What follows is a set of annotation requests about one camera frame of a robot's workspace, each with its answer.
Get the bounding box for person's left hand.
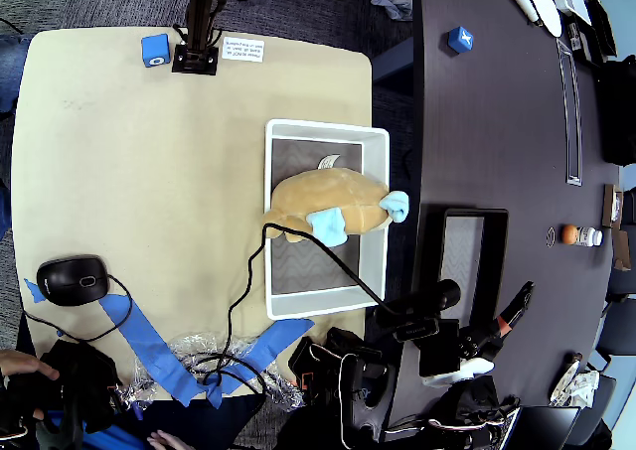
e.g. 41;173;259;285
0;349;60;379

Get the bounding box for black camera stand post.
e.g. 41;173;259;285
171;0;235;76

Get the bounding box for grey office chair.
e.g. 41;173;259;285
594;301;636;370
603;265;636;305

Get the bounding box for black webcam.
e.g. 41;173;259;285
373;278;462;342

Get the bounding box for black laptop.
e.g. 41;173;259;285
506;403;582;450

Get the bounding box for brown cardboard box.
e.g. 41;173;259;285
601;184;625;228

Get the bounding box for black mouse cable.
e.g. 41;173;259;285
23;272;134;343

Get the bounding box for wide blue tape strip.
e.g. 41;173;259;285
201;318;317;409

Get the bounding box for person's blue shirt torso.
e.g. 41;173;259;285
47;409;150;450

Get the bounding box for black robot arm white link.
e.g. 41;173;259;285
287;324;523;450

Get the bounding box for tan plush toy blue ears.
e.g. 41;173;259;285
261;152;412;248

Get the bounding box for crinkled clear plastic wrap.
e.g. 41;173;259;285
118;330;307;411

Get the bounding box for white plastic bin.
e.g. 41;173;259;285
264;118;391;321

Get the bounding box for brown cardboard piece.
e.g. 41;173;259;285
610;228;632;271

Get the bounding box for long blue tape strip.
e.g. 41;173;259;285
98;293;208;407

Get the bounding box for blue cube white X mark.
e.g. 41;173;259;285
446;25;475;54

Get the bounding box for black webcam cable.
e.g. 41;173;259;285
186;223;394;396

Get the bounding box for small blue tape piece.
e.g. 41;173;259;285
23;276;49;306

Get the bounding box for white round disc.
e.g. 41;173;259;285
528;0;564;38

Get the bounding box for white pill bottle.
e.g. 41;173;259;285
575;225;604;247

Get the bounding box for black rectangular tray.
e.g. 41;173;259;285
410;202;511;332

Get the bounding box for white wrapper brown end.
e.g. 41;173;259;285
549;353;583;406

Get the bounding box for crumpled white tissue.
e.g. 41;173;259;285
565;369;602;411

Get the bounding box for blue cube white circle mark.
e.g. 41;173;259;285
140;33;171;69

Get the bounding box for person's right hand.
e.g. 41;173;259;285
148;429;198;450

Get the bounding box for white printed paper label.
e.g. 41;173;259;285
222;36;266;65

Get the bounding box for black computer mouse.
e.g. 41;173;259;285
36;254;111;307

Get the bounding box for dark blue fabric chair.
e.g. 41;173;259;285
0;32;31;118

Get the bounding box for black flat case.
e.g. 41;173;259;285
570;0;620;64

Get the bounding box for grey sock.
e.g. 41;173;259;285
371;0;413;23

